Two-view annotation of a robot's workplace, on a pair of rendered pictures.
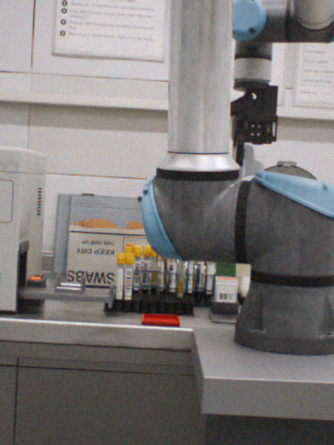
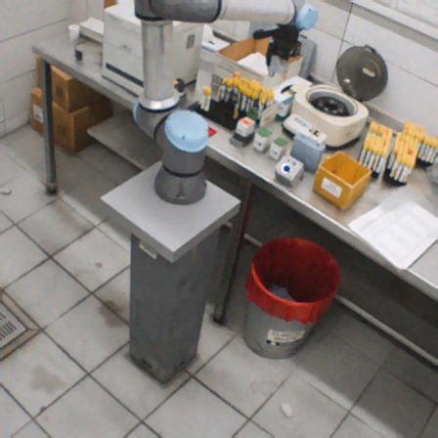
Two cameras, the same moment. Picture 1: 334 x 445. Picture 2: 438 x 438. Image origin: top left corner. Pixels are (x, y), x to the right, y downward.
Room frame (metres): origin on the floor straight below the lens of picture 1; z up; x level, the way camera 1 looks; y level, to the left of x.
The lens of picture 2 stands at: (0.01, -0.96, 1.99)
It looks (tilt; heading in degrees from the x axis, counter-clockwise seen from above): 43 degrees down; 33
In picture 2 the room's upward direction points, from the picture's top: 10 degrees clockwise
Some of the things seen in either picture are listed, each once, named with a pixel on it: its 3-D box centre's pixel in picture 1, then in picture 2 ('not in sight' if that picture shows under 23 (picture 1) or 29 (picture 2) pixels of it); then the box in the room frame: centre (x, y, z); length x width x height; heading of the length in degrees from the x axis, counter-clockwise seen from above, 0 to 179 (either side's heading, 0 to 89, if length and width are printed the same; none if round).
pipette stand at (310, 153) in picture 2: not in sight; (306, 153); (1.43, -0.34, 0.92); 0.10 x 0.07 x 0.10; 93
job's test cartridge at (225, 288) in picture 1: (225, 295); (244, 129); (1.38, -0.12, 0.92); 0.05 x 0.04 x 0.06; 179
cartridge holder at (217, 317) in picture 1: (224, 309); (243, 135); (1.38, -0.12, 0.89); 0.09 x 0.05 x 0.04; 179
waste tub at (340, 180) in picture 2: not in sight; (341, 180); (1.40, -0.49, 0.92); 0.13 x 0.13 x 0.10; 88
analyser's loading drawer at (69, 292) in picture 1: (57, 288); (171, 95); (1.34, 0.20, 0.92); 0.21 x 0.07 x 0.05; 91
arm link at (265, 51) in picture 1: (254, 32); not in sight; (1.45, -0.15, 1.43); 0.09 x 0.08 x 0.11; 166
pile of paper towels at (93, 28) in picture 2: not in sight; (100, 31); (1.54, 0.84, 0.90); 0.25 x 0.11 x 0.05; 91
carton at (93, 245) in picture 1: (124, 255); (257, 68); (1.73, 0.10, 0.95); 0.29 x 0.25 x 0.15; 1
